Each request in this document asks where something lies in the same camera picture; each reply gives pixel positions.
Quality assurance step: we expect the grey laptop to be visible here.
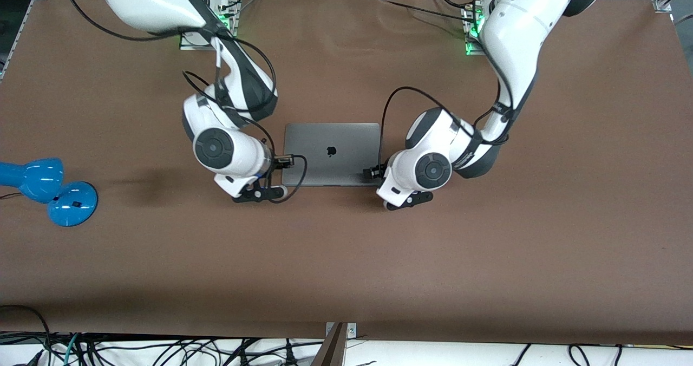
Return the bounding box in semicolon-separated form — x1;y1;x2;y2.
282;122;382;187

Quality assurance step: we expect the brown table cover sheet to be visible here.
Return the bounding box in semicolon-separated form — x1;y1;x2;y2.
0;0;693;346

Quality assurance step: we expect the blue desk lamp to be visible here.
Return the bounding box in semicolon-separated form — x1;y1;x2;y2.
0;158;99;227

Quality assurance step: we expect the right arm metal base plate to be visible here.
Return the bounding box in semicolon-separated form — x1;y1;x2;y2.
178;0;241;51

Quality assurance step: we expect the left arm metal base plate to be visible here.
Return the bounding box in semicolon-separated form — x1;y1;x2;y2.
462;3;489;57

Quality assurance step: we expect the long black table cable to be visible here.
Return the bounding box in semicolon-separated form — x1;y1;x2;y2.
379;0;477;23

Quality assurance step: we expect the metal bracket with dark post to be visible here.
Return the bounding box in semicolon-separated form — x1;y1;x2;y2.
311;322;357;366

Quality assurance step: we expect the short black table cable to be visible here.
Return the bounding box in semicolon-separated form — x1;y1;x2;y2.
429;0;477;11

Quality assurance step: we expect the teal cable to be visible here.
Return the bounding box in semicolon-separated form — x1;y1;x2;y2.
63;332;82;366

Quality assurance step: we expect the black looped cable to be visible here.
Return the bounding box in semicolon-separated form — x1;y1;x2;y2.
0;304;53;366

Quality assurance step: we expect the aluminium frame rail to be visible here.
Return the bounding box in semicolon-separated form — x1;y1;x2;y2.
0;0;53;81

